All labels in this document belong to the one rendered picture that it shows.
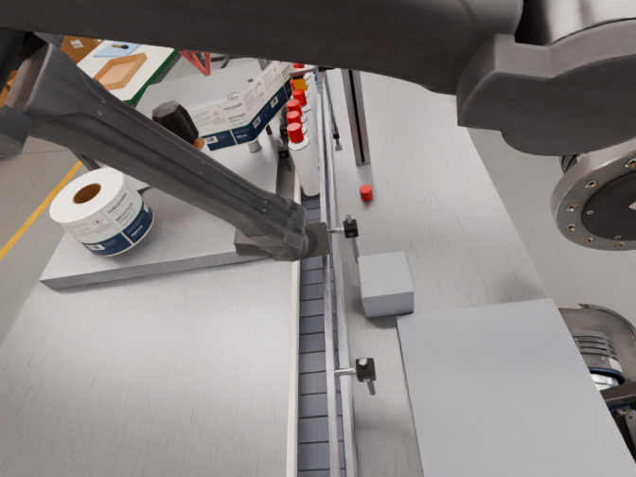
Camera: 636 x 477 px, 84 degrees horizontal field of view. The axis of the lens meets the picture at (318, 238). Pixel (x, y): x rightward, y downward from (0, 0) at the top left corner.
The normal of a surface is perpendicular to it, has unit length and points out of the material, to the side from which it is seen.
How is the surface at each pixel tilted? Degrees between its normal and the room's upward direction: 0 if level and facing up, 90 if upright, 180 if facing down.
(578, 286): 0
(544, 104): 110
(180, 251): 0
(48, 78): 75
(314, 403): 0
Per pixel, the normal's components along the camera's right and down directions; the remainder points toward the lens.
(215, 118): 0.09, 0.76
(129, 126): 0.85, -0.07
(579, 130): -0.09, 0.95
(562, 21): -0.68, -0.27
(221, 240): -0.21, -0.62
